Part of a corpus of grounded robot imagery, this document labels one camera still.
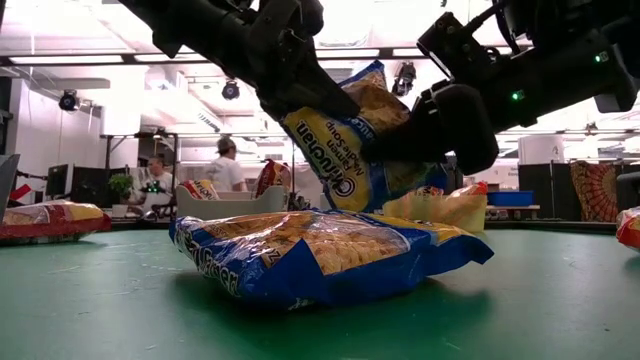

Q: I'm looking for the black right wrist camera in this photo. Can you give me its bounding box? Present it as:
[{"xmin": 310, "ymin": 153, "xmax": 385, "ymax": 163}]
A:
[{"xmin": 416, "ymin": 10, "xmax": 499, "ymax": 84}]

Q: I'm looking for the black ceiling spotlight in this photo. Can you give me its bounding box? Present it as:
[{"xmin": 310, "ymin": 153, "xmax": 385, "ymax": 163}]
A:
[
  {"xmin": 58, "ymin": 89, "xmax": 80, "ymax": 112},
  {"xmin": 221, "ymin": 79, "xmax": 242, "ymax": 101},
  {"xmin": 392, "ymin": 62, "xmax": 418, "ymax": 96}
]

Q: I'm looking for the white-red snack packet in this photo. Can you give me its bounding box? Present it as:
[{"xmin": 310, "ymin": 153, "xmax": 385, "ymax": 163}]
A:
[{"xmin": 449, "ymin": 180, "xmax": 489, "ymax": 199}]

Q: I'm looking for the orange patterned tapestry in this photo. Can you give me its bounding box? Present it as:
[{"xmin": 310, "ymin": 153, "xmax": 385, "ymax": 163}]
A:
[{"xmin": 569, "ymin": 160, "xmax": 621, "ymax": 224}]

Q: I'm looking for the blue storage box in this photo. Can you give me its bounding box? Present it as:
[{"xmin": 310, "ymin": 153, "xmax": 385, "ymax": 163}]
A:
[{"xmin": 487, "ymin": 189, "xmax": 536, "ymax": 208}]

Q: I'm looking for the black office partition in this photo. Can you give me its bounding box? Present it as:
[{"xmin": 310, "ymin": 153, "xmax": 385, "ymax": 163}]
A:
[{"xmin": 517, "ymin": 162, "xmax": 574, "ymax": 194}]

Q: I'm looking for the blue Maruchan ramen pack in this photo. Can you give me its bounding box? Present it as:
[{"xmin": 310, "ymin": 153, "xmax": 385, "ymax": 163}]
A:
[
  {"xmin": 168, "ymin": 208, "xmax": 495, "ymax": 310},
  {"xmin": 280, "ymin": 59, "xmax": 449, "ymax": 214}
]

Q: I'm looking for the grey office chair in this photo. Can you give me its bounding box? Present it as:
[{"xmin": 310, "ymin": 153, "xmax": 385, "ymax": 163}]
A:
[{"xmin": 0, "ymin": 153, "xmax": 21, "ymax": 209}]

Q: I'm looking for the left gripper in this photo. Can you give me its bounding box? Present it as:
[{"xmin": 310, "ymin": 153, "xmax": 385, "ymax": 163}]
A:
[{"xmin": 244, "ymin": 0, "xmax": 361, "ymax": 121}]

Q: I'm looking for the small potted green plant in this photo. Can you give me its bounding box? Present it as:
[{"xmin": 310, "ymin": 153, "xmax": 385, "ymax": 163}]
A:
[{"xmin": 108, "ymin": 172, "xmax": 135, "ymax": 219}]

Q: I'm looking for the yellow-green plastic bin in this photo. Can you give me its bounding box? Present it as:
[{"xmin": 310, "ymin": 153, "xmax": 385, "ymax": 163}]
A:
[{"xmin": 382, "ymin": 185, "xmax": 489, "ymax": 235}]

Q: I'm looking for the grey plastic bin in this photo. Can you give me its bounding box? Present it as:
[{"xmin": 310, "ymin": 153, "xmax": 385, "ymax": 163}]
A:
[{"xmin": 174, "ymin": 184, "xmax": 290, "ymax": 221}]

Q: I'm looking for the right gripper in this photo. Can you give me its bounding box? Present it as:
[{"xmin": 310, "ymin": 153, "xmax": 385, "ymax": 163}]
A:
[{"xmin": 434, "ymin": 29, "xmax": 639, "ymax": 175}]

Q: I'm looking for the black office chair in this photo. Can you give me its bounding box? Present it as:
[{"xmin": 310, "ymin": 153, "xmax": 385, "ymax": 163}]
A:
[{"xmin": 615, "ymin": 172, "xmax": 640, "ymax": 211}]

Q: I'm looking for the green felt table mat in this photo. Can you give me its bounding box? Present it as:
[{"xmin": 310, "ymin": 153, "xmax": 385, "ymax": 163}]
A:
[{"xmin": 0, "ymin": 228, "xmax": 640, "ymax": 360}]

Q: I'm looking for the black computer monitor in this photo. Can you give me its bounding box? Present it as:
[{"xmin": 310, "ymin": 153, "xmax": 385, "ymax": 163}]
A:
[
  {"xmin": 45, "ymin": 163, "xmax": 71, "ymax": 199},
  {"xmin": 69, "ymin": 166, "xmax": 109, "ymax": 206}
]

